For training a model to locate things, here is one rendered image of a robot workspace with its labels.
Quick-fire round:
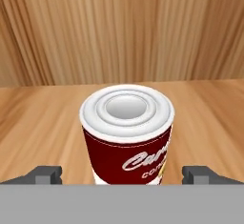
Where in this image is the red and white soup can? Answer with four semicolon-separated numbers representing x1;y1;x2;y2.
78;83;175;186

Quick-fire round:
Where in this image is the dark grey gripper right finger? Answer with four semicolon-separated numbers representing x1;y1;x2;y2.
181;165;244;186

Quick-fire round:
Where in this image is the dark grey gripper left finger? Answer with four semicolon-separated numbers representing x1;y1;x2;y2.
0;165;63;186

